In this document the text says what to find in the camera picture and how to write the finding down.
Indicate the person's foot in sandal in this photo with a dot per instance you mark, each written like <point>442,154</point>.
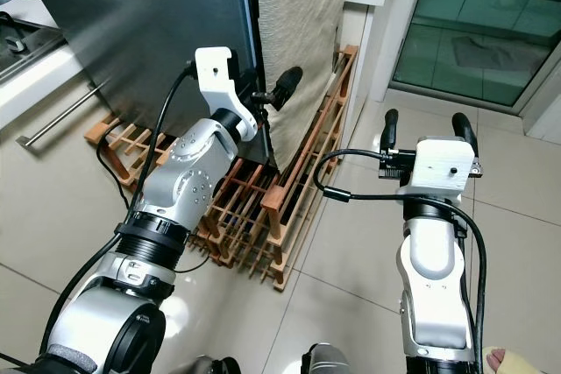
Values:
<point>508,361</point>

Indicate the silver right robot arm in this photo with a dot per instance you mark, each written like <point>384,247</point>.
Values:
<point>434,278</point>

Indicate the cream kitchen cabinet run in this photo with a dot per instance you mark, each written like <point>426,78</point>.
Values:
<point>44,190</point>

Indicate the wooden wine rack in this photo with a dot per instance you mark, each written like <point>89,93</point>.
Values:
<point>272,216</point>

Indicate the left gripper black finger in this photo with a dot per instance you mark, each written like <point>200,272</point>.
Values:
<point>287,85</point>

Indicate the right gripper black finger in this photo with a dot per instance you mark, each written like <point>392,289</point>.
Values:
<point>465,131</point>
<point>389,129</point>

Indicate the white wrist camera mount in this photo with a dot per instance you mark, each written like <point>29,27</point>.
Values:
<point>438,166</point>
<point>215,76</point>

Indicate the grey right robot foot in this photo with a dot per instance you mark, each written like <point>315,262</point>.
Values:
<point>324,361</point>

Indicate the grey left robot foot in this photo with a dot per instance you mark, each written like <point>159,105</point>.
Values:
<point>202,365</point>

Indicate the steel gas hob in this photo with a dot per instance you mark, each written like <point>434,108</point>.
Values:
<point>22,32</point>

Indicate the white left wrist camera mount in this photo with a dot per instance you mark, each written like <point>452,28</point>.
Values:
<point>215,76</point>

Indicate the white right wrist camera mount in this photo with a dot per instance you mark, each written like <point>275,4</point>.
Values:
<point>438,166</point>

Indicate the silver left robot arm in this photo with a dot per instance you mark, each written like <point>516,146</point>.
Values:
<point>184,181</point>

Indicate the green tinted glass sliding door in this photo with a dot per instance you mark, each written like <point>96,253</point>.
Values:
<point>482,32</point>

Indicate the beige ribbed towel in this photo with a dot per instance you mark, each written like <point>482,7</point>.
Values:
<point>302,41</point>

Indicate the grey robot foot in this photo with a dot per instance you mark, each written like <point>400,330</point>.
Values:
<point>202,365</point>
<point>324,361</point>

